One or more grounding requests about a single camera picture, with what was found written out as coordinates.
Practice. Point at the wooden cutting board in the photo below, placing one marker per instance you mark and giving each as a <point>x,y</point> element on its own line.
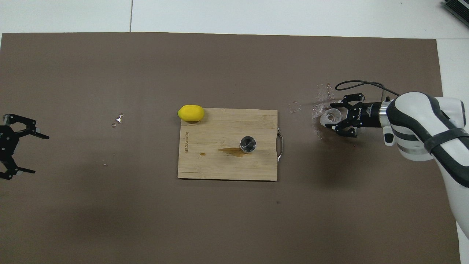
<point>205,165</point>

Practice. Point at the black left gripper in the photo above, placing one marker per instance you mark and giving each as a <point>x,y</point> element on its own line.
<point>8,146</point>

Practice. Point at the yellow lemon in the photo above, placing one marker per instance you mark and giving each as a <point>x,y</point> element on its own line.
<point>191,113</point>

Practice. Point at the small clear glass cup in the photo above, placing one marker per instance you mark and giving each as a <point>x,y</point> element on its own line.
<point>331,117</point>

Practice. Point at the brown table mat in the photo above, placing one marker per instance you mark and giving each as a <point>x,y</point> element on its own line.
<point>220,227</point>

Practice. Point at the grey ribbed device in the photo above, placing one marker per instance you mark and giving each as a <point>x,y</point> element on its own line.
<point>458,9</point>

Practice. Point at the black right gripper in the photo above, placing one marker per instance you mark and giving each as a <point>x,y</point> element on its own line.
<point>370,115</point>

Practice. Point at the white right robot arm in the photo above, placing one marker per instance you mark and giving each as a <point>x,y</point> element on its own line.
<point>421,121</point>

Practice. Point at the clear drinking glass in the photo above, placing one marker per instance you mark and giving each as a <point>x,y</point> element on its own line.
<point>248,144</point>

